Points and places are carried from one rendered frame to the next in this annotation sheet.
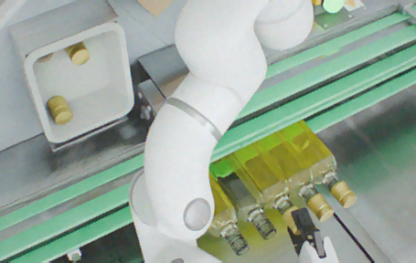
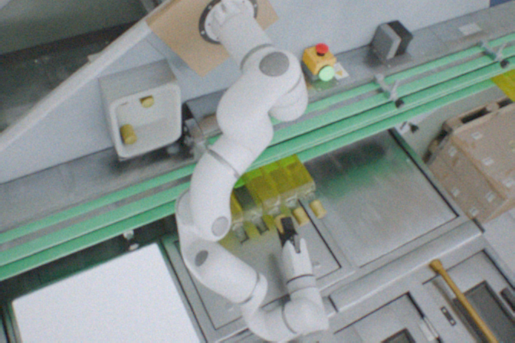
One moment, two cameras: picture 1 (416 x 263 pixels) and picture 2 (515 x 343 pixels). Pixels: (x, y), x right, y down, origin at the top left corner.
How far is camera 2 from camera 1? 0.24 m
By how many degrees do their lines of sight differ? 4
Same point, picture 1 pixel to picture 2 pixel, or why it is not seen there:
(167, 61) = (206, 106)
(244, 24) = (261, 112)
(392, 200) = (353, 213)
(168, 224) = (201, 231)
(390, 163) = (355, 186)
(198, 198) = (221, 217)
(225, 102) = (244, 157)
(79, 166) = (138, 174)
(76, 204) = (134, 200)
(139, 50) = (187, 96)
